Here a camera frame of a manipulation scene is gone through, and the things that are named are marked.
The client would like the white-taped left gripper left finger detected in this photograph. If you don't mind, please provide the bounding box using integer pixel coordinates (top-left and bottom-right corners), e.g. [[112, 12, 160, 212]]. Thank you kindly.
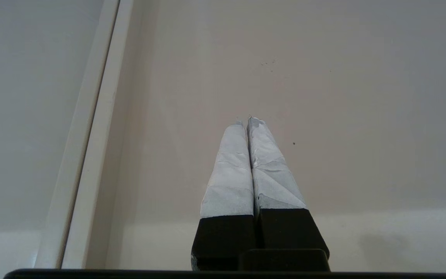
[[191, 122, 257, 271]]

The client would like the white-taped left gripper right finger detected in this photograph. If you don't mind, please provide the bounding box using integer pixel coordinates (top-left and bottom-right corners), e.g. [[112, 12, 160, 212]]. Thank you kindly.
[[247, 116, 330, 254]]

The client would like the beige raised counter edge trim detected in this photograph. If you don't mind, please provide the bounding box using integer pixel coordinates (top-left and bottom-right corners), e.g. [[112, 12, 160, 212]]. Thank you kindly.
[[35, 0, 134, 270]]

